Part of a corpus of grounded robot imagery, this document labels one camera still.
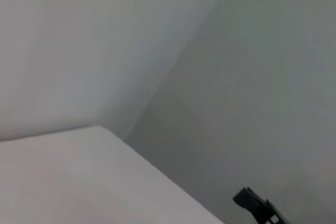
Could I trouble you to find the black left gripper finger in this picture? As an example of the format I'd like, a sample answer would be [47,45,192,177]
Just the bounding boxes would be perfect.
[232,187,289,224]

